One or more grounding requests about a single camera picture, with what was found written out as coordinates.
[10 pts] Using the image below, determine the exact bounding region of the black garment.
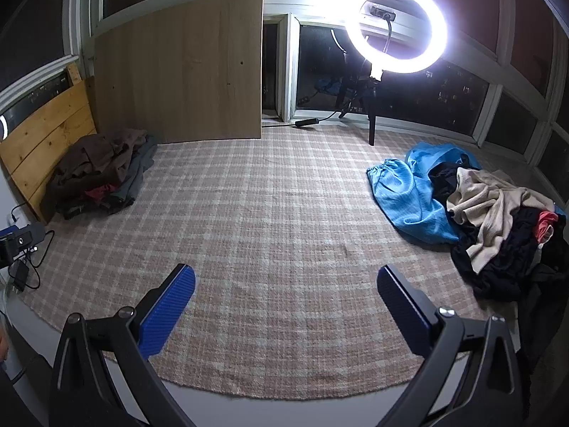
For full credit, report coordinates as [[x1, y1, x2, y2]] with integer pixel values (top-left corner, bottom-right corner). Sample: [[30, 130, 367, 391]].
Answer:
[[429, 160, 569, 301]]

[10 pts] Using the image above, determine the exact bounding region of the coral garment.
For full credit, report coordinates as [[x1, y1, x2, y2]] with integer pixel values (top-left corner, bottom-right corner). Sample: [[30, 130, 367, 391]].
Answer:
[[536, 211, 559, 245]]

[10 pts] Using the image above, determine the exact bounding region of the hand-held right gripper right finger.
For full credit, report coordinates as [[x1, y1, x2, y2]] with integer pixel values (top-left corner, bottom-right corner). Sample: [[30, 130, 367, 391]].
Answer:
[[377, 264, 525, 427]]

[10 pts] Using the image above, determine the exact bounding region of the blue garment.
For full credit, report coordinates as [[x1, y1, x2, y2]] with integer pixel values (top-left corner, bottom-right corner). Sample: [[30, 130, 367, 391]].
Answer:
[[366, 142, 483, 245]]

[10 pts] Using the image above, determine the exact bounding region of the pine plank panel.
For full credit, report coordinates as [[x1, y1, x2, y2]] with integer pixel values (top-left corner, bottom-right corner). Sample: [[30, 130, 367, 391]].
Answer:
[[0, 81, 97, 225]]

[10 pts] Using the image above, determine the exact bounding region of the dark cloth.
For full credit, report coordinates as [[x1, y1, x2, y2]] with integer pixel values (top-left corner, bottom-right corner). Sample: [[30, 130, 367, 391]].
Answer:
[[518, 263, 569, 427]]

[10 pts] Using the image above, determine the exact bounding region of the cream knit sweater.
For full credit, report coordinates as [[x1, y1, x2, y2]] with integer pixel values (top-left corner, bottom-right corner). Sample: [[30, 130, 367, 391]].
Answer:
[[446, 169, 556, 274]]

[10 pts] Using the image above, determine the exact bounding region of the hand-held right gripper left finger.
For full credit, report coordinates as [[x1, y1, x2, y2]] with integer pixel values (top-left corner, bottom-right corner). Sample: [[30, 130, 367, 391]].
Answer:
[[49, 263, 197, 427]]

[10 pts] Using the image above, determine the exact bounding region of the red garment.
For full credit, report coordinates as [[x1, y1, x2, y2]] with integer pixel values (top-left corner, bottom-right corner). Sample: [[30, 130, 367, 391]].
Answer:
[[84, 184, 117, 205]]

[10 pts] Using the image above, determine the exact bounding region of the black charger plug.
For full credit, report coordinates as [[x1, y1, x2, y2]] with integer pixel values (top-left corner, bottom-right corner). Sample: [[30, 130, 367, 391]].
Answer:
[[9, 260, 30, 295]]

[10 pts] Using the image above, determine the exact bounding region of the plaid woven rug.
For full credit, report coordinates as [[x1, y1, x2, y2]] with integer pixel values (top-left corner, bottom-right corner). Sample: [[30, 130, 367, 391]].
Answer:
[[20, 125, 534, 401]]

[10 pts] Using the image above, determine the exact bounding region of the light wood board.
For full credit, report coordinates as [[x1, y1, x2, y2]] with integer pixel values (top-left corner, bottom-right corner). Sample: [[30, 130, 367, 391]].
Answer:
[[93, 0, 264, 145]]

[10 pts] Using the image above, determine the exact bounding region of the white ring light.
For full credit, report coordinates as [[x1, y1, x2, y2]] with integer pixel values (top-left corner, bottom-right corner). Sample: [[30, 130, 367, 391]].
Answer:
[[344, 0, 448, 75]]

